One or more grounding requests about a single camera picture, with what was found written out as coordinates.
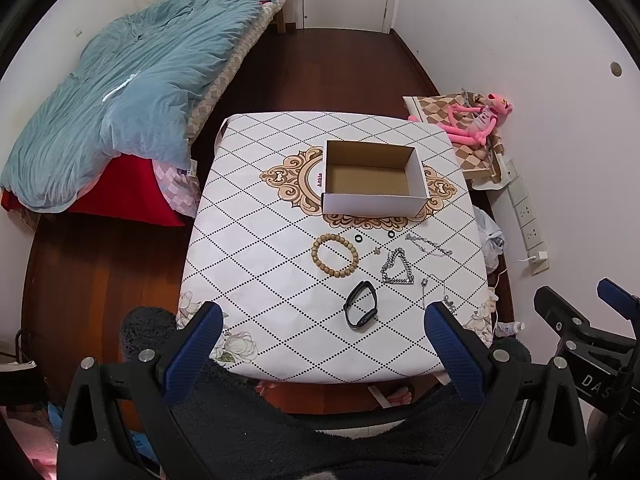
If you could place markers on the white plastic bag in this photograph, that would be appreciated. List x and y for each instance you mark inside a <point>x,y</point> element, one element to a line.
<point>491,239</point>

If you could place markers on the black wristband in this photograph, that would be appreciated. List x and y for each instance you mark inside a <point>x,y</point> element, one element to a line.
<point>361,306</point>

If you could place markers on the red bed sheet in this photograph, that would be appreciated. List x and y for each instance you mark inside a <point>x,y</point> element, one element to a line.
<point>142,190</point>

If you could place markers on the white cardboard box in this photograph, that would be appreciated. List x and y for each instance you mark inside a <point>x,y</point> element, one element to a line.
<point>372,180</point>

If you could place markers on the pink panther plush toy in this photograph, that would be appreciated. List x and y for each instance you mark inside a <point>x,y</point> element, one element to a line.
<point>468,118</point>

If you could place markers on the brown checkered cushion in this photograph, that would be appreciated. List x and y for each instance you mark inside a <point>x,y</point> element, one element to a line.
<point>485,164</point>

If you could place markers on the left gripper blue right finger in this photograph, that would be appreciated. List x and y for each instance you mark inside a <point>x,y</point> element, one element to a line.
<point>461,352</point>

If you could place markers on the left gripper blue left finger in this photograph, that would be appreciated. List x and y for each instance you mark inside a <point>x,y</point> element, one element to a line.
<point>187,350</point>

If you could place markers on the small white bottle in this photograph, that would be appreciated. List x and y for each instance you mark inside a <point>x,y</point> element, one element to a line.
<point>508,329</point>

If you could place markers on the light blue duvet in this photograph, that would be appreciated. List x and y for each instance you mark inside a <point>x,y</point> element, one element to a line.
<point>130,93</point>

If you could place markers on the white patterned tablecloth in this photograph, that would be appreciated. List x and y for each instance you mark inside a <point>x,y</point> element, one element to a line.
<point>281,270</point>

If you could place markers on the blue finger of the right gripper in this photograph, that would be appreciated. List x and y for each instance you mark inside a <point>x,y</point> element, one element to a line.
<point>558,313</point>
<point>623,302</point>

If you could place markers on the white wall socket strip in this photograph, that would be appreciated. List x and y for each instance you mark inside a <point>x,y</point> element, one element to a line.
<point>527,219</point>

